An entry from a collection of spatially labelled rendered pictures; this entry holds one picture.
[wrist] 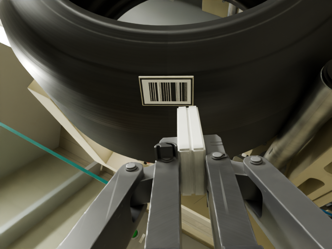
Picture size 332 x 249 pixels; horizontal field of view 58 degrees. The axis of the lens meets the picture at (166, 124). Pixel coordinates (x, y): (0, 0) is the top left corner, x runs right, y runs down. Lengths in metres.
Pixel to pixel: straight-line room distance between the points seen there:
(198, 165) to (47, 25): 0.31
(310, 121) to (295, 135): 0.05
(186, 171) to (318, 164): 0.36
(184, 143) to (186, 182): 0.02
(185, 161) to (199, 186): 0.02
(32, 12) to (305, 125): 0.40
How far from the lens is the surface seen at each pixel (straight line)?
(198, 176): 0.17
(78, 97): 0.40
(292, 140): 0.52
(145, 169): 0.16
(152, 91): 0.34
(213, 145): 0.18
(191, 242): 1.05
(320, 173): 0.54
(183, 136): 0.17
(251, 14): 0.38
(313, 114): 0.44
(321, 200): 0.65
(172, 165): 0.15
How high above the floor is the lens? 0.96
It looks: 15 degrees up
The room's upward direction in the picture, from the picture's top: 65 degrees counter-clockwise
